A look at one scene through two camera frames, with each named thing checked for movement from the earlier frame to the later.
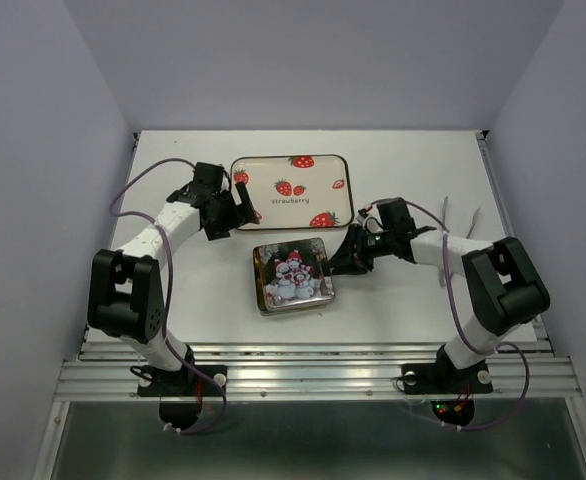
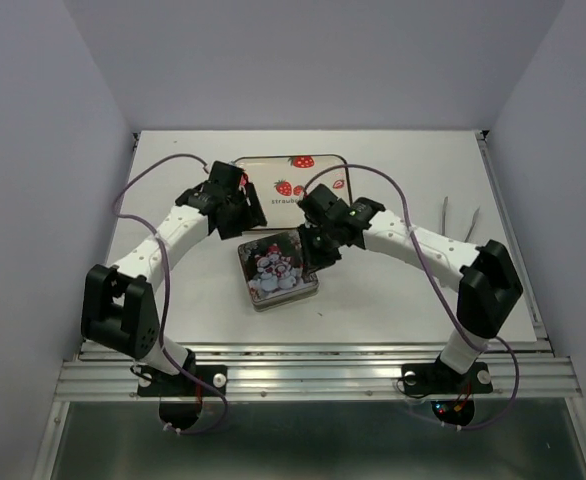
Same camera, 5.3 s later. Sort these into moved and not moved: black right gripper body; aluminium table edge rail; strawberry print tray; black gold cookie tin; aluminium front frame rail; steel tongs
Moved: black right gripper body; black gold cookie tin
Not moved: strawberry print tray; aluminium front frame rail; steel tongs; aluminium table edge rail
